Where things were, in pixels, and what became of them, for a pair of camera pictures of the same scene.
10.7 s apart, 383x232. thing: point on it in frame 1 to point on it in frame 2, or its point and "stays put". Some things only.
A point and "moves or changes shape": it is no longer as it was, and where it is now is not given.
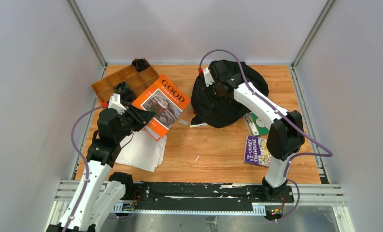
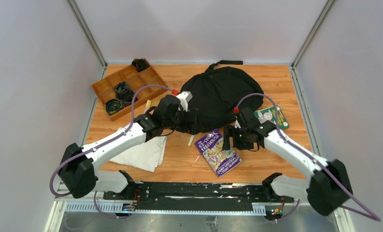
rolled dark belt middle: [121, 87] stays put
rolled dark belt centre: [128, 96] stays put
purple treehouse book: [256, 152] to [220, 161]
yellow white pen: [204, 124] to [191, 139]
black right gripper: [221, 99] to [230, 131]
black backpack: [210, 109] moves or changes shape
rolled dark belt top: [140, 64] stays put
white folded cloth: [140, 151] stays put
